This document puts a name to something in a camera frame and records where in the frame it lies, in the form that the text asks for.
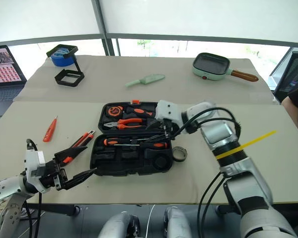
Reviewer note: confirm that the orange black tape measure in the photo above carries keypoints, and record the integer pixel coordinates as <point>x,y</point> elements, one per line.
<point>115,110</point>

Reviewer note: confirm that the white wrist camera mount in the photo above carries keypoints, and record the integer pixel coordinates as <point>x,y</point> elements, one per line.
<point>167,110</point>
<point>31,158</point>

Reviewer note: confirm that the open laptop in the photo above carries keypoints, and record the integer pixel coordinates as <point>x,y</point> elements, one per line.
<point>2,74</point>

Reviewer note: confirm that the orange voltage tester pen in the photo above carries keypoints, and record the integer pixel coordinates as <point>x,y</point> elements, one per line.
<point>49,130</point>

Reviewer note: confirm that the grey rounded shape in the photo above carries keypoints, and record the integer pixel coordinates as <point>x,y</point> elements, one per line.
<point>118,225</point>
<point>177,223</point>

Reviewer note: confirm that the black square frame stand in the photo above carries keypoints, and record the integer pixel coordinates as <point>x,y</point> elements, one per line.
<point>69,78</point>

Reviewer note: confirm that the orange black utility knife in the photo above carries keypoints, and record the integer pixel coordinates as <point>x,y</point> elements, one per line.
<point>85,138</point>

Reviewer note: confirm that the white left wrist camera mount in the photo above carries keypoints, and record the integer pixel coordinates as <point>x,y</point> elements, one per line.
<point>31,158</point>

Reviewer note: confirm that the long orange black screwdriver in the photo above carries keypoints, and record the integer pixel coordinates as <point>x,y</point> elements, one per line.
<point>159,145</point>

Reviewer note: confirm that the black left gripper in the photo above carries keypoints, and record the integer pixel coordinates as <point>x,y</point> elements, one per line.
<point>51,174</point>

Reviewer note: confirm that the light green sheathed knife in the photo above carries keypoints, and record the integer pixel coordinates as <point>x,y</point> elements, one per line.
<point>149,79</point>

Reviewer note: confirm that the black electrical tape roll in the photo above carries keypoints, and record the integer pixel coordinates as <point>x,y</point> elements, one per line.
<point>179,154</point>

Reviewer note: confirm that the black plastic tool case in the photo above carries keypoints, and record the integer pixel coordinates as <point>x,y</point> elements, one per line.
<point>129,163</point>

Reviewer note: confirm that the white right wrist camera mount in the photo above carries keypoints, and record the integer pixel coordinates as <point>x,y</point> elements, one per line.
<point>167,110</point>

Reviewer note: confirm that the black table frame bar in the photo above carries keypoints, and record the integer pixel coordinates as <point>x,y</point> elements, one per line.
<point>54,209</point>

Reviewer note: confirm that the blue tape roll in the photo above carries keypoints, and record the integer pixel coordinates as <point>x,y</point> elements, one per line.
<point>60,60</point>

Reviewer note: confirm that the yellow zip tie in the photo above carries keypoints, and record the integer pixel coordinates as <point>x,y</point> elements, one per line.
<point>253,141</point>

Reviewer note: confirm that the grey window frame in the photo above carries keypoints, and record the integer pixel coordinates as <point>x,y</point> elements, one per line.
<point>103,19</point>

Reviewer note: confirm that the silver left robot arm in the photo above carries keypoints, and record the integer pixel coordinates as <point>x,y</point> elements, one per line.
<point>2,189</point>

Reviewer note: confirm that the black mesh office chair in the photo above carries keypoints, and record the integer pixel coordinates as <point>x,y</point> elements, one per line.
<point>293,72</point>

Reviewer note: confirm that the short orange black screwdriver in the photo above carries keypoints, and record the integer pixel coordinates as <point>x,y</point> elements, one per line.
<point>111,141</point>

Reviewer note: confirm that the green electric frying pan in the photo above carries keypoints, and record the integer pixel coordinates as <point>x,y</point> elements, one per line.
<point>209,65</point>

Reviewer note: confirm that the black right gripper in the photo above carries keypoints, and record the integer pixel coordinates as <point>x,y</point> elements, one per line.
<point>170,127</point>

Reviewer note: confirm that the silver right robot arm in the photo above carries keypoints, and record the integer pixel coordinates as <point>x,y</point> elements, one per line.
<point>250,178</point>

